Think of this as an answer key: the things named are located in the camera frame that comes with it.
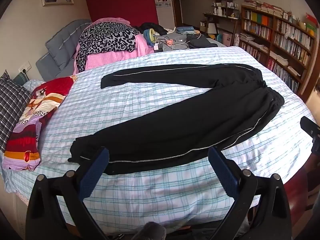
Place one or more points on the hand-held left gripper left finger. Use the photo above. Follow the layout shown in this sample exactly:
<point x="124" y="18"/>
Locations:
<point x="96" y="170"/>

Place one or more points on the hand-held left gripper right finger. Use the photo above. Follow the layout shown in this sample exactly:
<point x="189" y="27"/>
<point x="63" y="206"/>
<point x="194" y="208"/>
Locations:
<point x="221" y="170"/>

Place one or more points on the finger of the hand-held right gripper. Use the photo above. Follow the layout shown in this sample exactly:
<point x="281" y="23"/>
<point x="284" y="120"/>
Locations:
<point x="310" y="128"/>

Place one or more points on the black pants with silver stripe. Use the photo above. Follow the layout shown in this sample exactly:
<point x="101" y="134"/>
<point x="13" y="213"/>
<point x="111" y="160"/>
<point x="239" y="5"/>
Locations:
<point x="175" y="120"/>

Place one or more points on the bed with plaid sheet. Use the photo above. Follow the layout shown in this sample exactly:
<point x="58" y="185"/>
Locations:
<point x="150" y="195"/>

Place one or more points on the colourful red purple pillow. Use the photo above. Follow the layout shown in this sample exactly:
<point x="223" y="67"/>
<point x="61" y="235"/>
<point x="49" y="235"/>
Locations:
<point x="30" y="120"/>

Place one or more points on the wooden bookshelf with books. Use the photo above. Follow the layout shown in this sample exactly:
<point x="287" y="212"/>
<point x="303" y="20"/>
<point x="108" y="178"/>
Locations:
<point x="280" y="45"/>

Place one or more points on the light blue pillow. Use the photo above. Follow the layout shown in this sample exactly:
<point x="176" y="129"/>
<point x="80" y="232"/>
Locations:
<point x="33" y="85"/>

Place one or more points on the dark plaid pillow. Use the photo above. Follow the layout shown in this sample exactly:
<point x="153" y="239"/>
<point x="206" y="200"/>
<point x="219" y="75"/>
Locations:
<point x="11" y="102"/>

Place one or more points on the grey quilted cushion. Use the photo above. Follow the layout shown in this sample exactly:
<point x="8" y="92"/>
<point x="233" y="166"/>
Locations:
<point x="48" y="65"/>
<point x="67" y="40"/>

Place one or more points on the pink dotted blanket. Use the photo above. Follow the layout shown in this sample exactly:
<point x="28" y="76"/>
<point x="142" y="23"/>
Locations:
<point x="117" y="56"/>

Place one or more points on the dark green pillow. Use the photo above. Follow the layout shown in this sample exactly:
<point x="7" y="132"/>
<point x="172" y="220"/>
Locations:
<point x="20" y="78"/>

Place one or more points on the pink bin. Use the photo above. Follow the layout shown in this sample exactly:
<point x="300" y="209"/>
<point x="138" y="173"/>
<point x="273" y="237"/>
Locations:
<point x="228" y="39"/>

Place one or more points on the black bag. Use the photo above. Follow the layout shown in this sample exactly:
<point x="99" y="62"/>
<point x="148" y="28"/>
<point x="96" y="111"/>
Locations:
<point x="201" y="42"/>

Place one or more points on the leopard print blanket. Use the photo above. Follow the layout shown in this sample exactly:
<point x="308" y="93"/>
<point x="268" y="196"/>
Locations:
<point x="107" y="38"/>

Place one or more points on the grey bag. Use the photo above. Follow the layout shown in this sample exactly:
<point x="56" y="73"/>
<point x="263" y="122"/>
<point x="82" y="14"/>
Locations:
<point x="176" y="44"/>

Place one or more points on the white charger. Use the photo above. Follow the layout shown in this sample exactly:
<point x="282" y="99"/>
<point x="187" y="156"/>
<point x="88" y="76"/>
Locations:
<point x="156" y="47"/>

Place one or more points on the dark wooden desk shelf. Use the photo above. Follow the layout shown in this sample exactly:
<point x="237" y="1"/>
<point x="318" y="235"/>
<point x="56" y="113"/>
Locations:
<point x="222" y="22"/>

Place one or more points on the blue and yellow round cushion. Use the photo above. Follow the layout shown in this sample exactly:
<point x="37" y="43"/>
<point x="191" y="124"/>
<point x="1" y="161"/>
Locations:
<point x="149" y="37"/>

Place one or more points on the blue folded clothes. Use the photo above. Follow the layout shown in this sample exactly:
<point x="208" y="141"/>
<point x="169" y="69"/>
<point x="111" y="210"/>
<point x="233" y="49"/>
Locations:
<point x="185" y="29"/>

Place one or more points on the white jug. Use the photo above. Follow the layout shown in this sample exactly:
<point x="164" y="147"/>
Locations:
<point x="219" y="10"/>

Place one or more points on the black clothing pile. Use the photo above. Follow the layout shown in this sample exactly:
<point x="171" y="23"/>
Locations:
<point x="153" y="28"/>

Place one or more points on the red and white wardrobe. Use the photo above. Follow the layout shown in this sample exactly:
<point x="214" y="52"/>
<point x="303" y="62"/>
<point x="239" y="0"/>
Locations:
<point x="122" y="2"/>

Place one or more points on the dark red bed frame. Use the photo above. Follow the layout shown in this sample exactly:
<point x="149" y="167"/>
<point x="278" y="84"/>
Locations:
<point x="303" y="180"/>

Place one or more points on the wall socket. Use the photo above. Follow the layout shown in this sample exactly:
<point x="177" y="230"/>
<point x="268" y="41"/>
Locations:
<point x="25" y="66"/>

